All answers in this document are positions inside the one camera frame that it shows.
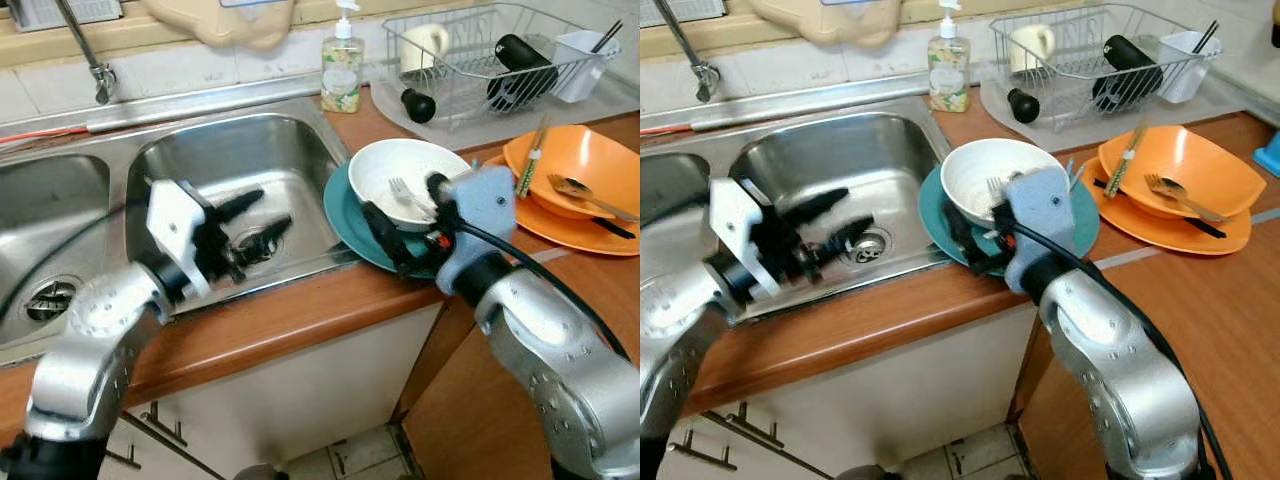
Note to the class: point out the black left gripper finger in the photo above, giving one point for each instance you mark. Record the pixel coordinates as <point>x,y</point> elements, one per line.
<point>268,233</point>
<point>850,235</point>
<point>815,205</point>
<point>243,204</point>

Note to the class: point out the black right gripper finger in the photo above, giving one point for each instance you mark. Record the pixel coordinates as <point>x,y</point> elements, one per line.
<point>385,238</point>
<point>438,186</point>
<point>965,240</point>

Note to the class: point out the teal plate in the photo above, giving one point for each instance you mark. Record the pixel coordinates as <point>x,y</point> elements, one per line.
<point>340,215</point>
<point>930,215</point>

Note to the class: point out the white bowl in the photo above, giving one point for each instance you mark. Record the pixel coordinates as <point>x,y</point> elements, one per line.
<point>975,165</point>
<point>385,165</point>

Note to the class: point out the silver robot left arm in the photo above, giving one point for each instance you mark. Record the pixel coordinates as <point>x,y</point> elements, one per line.
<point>90,340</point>
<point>670,340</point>

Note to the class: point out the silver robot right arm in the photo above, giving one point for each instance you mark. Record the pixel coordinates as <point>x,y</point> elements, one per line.
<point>1120,380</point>
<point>560,380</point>

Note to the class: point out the metal sink drain strainer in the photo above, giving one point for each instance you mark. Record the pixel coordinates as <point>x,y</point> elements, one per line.
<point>872,245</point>
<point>255,252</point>
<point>48,302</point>

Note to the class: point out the metal fork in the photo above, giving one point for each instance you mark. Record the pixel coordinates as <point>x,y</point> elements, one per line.
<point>403,190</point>
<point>994,186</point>

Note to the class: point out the stainless steel double sink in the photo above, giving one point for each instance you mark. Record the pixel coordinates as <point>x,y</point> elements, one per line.
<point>230,160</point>
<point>830,160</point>

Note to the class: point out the small black round knob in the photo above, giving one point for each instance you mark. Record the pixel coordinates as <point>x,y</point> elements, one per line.
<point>420,106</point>
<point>1023,106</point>

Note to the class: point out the green banded chopsticks pair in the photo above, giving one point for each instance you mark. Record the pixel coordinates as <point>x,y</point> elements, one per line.
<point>1128,158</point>
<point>533,158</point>

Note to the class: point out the gold spoon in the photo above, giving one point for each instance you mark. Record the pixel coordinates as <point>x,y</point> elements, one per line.
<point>565,185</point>
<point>1163,186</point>

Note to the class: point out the orange plate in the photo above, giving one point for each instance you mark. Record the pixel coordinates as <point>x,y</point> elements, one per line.
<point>570,232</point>
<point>1150,232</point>

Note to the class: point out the cream mug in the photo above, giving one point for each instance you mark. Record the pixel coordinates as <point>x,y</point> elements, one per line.
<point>1030,48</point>
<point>422,48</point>

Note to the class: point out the black bottle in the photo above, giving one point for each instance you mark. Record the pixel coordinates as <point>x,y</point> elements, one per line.
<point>1128,60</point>
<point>520,60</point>

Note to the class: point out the orange bowl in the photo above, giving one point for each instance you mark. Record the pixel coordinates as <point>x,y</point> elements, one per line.
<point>590,160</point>
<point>1200,160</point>

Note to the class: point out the black utensil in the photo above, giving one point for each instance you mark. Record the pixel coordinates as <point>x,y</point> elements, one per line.
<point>1207,229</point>
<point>612,228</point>

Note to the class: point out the white cabinet door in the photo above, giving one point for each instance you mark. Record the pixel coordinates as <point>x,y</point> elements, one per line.
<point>900,400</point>
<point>300,400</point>

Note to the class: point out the metal faucet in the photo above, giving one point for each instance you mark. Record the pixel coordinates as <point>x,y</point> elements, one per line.
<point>705,75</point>
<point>100,75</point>

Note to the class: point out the beige plastic container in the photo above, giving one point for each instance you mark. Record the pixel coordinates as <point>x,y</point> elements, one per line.
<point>840,25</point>
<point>240,28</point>

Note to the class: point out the grey drying mat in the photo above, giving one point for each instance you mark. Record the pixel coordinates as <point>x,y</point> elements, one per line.
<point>600,115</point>
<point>1200,112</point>

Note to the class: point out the white utensil cup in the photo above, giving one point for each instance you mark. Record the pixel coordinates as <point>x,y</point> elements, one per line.
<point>578,65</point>
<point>1185,65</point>

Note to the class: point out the dark utensil in cup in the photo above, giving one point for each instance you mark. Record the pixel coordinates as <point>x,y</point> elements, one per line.
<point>1205,38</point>
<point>605,37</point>

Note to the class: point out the white grille fixture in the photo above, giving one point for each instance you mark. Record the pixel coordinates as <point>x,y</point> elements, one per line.
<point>690,10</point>
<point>50,12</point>

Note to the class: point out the blue plastic item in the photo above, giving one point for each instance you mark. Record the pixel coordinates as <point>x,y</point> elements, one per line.
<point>1270,158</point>

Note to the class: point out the black object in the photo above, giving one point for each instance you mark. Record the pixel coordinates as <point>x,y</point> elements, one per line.
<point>1276,30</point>

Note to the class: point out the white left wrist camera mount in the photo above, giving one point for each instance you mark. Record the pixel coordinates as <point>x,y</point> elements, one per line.
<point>738,225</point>
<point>172,225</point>

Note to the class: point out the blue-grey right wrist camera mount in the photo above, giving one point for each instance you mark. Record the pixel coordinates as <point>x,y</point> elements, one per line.
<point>1045,210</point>
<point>485,210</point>

